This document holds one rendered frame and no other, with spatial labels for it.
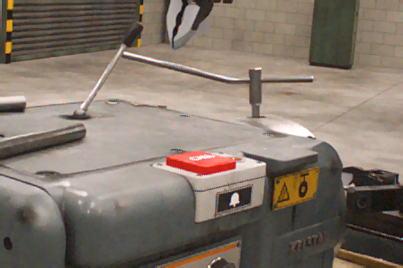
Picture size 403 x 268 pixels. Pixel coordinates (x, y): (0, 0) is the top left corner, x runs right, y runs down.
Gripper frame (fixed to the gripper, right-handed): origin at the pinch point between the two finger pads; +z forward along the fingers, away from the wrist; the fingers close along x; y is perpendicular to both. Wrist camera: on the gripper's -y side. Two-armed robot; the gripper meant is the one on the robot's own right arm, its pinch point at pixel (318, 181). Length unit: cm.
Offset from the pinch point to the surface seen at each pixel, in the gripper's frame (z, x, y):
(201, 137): -14, 17, -58
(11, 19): 860, -39, 620
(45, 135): -9, 18, -82
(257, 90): -2.2, 20.2, -27.7
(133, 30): 2, 30, -56
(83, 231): -28, 13, -93
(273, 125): -7.2, 15.1, -29.6
